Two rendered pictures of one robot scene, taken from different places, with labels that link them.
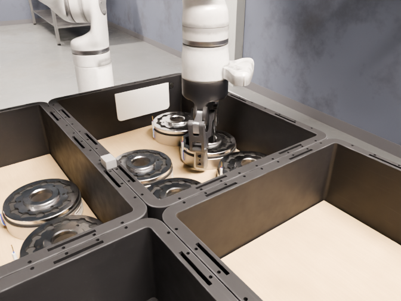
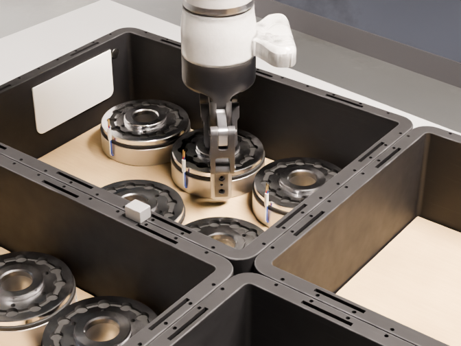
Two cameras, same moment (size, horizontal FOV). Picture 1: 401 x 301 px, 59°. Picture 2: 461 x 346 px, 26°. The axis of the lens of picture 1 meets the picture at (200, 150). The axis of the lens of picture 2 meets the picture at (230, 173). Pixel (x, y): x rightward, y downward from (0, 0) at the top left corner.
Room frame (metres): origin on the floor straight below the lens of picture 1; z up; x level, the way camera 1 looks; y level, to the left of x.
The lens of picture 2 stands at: (-0.32, 0.24, 1.42)
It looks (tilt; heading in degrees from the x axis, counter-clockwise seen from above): 32 degrees down; 343
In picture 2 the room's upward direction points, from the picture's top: straight up
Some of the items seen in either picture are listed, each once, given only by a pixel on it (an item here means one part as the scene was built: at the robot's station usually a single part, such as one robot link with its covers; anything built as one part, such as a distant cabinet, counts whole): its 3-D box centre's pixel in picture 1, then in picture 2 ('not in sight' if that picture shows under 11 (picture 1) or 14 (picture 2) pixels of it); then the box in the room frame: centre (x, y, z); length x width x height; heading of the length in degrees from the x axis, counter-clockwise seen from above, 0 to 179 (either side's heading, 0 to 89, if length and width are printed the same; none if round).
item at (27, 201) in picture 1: (41, 196); (16, 282); (0.41, 0.22, 0.86); 0.05 x 0.05 x 0.01
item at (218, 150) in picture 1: (207, 141); (217, 150); (0.58, -0.01, 0.86); 0.10 x 0.10 x 0.01
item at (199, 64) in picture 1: (216, 57); (237, 22); (0.55, -0.03, 1.02); 0.11 x 0.09 x 0.06; 77
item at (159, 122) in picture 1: (177, 122); (145, 121); (0.67, 0.05, 0.86); 0.10 x 0.10 x 0.01
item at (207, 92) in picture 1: (204, 99); (219, 86); (0.55, -0.01, 0.95); 0.08 x 0.08 x 0.09
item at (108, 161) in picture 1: (108, 161); (138, 211); (0.38, 0.11, 0.94); 0.02 x 0.01 x 0.01; 36
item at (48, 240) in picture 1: (64, 240); (102, 331); (0.32, 0.16, 0.86); 0.05 x 0.05 x 0.01
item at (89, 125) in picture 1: (174, 149); (175, 173); (0.54, 0.04, 0.87); 0.40 x 0.30 x 0.11; 36
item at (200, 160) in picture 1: (199, 156); (221, 179); (0.51, 0.00, 0.87); 0.03 x 0.01 x 0.05; 167
